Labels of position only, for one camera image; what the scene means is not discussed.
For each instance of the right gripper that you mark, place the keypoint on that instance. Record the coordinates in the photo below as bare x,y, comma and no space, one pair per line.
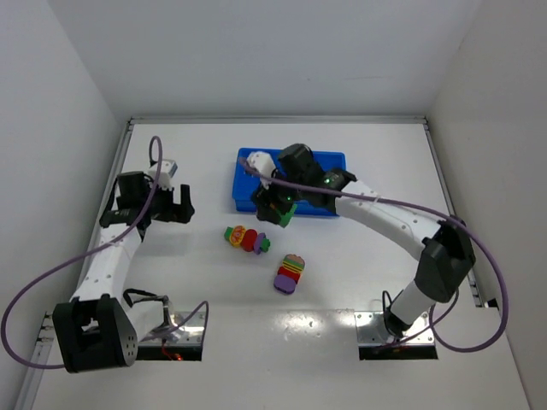
270,207

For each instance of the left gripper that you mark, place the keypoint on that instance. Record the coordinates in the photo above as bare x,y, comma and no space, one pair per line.
169,205

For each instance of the green curved lego brick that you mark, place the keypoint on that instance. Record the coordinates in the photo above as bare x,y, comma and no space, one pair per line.
285,217

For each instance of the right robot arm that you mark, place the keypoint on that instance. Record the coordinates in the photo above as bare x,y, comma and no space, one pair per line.
442,249

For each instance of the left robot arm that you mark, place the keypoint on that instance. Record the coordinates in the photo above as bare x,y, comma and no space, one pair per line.
104,322

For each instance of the green lego end brick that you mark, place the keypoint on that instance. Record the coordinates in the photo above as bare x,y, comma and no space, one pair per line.
228,233

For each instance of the yellow printed lego brick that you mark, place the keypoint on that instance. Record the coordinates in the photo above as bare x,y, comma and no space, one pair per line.
237,235

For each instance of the green lego brick with studs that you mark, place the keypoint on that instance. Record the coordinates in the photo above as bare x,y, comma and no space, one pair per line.
265,245

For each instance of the red round lego brick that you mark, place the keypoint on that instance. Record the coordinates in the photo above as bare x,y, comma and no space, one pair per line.
249,239

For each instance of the burger printed lego brick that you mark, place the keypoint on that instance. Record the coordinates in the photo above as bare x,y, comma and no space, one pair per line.
294,263

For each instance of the red lego brick in stack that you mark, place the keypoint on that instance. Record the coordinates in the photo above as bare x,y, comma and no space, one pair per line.
290,272

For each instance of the purple rounded lego brick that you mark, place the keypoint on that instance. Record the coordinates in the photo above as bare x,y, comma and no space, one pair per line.
284,284

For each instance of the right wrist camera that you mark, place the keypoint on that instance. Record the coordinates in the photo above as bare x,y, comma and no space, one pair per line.
262,162

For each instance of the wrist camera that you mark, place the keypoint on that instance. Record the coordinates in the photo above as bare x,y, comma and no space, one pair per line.
163,172
262,162

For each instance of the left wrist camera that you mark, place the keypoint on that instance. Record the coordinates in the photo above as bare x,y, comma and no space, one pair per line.
163,172

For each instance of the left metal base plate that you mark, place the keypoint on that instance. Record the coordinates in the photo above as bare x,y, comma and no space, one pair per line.
188,335

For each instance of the metal base plate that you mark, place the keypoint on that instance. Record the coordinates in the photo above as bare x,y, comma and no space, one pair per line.
188,335
371,331

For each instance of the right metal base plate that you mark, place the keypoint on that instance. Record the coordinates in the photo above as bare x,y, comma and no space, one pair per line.
371,331

